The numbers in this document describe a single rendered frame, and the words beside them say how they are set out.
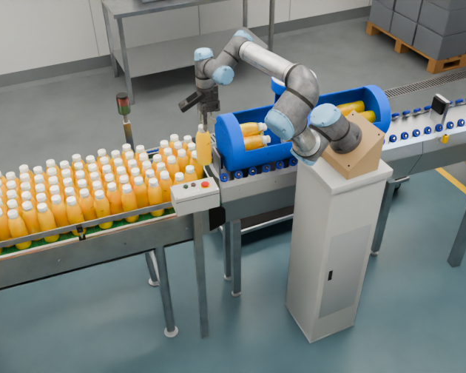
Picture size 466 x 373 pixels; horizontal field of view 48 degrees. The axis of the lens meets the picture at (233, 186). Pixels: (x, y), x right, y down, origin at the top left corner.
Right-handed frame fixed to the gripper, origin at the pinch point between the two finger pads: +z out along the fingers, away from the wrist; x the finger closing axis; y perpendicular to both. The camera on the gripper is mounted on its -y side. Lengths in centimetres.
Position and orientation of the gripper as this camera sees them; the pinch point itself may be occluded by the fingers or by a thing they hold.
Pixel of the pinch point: (202, 126)
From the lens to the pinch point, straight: 228.4
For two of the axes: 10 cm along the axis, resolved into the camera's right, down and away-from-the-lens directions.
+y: 9.4, -2.3, 2.6
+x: -3.4, -5.9, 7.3
